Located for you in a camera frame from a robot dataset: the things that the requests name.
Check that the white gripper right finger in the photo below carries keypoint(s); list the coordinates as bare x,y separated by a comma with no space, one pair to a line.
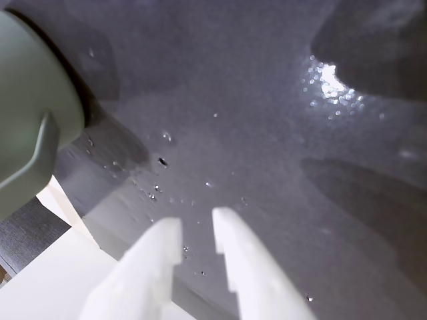
253,273

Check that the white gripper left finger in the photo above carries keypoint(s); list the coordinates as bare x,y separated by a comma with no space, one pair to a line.
146,266

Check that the pale green steel-rimmed cup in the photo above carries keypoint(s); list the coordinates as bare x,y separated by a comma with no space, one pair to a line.
30,100

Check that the dark grey table mat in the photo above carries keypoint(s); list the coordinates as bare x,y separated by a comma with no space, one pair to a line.
250,133

